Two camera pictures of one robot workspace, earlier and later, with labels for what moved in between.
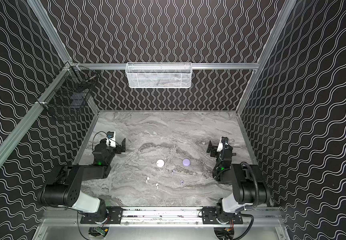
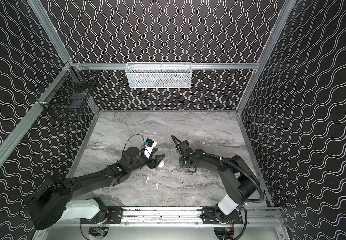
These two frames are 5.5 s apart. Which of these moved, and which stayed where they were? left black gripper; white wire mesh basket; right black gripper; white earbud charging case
Moved: left black gripper; right black gripper
Stayed: white wire mesh basket; white earbud charging case
